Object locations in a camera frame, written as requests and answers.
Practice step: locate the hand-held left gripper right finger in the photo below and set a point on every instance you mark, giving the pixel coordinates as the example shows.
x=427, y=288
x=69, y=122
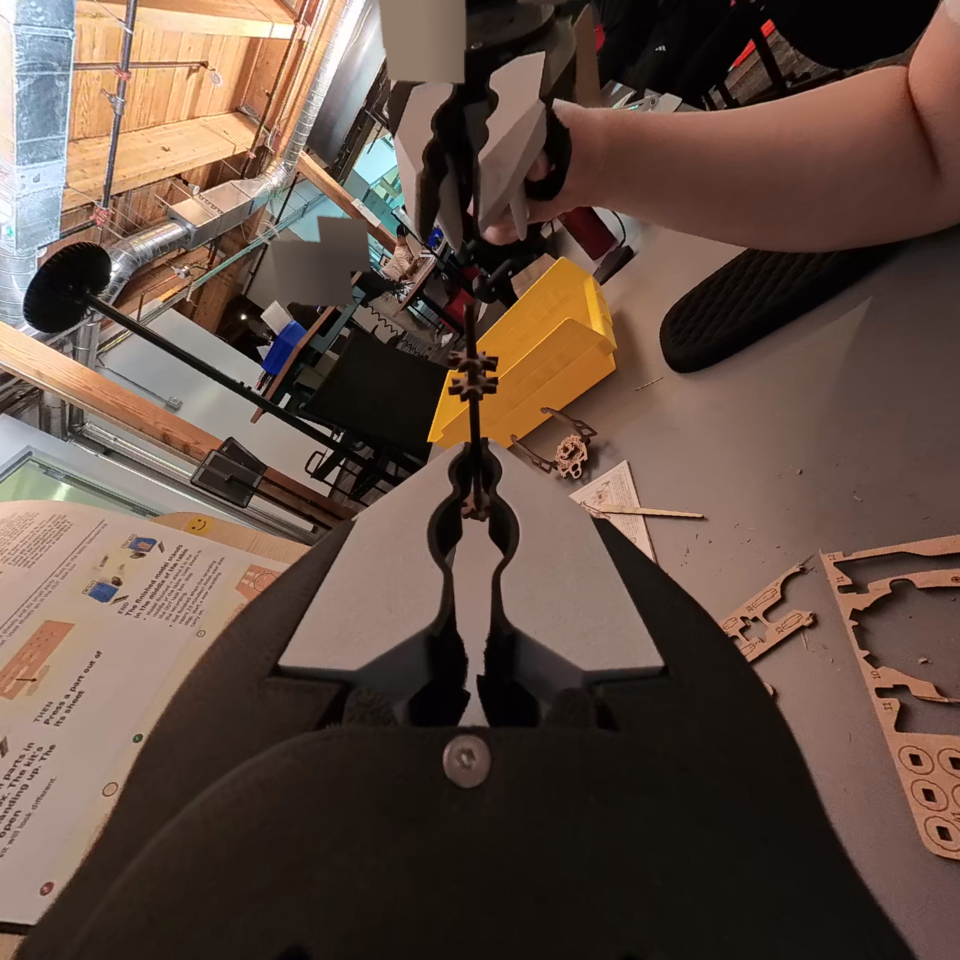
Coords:
x=577, y=592

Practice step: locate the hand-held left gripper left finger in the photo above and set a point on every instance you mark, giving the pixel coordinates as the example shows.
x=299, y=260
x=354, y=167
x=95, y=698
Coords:
x=360, y=592

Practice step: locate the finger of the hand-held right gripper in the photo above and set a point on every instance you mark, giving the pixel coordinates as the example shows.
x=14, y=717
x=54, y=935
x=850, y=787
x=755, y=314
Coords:
x=416, y=135
x=517, y=127

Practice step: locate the wooden axle with gears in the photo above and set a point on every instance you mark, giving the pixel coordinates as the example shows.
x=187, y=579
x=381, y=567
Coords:
x=472, y=382

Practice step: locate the person's right forearm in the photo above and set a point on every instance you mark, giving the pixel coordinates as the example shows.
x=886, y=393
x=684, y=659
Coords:
x=787, y=150

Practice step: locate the small wooden model assembly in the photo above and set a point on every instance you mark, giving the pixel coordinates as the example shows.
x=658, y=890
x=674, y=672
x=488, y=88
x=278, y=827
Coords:
x=571, y=454

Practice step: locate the large wooden parts sheet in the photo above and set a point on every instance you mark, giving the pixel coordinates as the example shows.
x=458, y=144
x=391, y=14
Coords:
x=919, y=772

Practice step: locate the person's right hand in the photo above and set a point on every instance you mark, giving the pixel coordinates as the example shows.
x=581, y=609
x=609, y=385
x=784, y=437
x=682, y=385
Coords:
x=585, y=150

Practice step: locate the folded instruction booklet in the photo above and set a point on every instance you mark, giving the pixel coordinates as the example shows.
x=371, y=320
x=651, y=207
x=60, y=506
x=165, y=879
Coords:
x=619, y=499

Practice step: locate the thin wooden stick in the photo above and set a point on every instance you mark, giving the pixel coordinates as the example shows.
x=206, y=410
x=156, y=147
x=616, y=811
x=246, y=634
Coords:
x=660, y=514

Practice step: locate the black flat box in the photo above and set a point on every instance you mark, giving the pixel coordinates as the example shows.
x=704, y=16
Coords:
x=229, y=471

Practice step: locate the small punched wooden sheet piece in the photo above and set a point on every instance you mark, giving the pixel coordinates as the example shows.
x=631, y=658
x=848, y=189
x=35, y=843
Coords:
x=765, y=615

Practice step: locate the black chair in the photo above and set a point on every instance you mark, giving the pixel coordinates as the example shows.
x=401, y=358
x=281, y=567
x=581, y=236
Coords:
x=375, y=390

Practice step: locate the yellow plastic bin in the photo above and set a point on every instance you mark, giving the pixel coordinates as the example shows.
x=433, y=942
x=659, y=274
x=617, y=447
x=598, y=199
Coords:
x=540, y=352

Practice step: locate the blue plastic bin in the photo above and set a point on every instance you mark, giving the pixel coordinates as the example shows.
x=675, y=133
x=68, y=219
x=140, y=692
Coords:
x=286, y=346

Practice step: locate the large printed instruction poster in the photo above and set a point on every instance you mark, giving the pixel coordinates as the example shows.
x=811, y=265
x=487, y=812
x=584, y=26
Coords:
x=112, y=675

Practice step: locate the black mesh wrist rest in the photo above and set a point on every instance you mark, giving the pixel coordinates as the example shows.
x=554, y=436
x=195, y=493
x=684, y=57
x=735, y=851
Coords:
x=765, y=307

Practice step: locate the black stand with round disc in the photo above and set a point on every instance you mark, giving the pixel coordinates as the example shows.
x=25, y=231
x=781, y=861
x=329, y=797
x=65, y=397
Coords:
x=67, y=289

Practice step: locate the flexible silver ventilation duct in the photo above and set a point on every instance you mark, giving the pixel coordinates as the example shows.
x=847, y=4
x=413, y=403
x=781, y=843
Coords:
x=300, y=127

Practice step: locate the straight silver ventilation duct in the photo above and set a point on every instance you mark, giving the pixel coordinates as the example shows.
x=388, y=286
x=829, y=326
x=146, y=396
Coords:
x=41, y=112

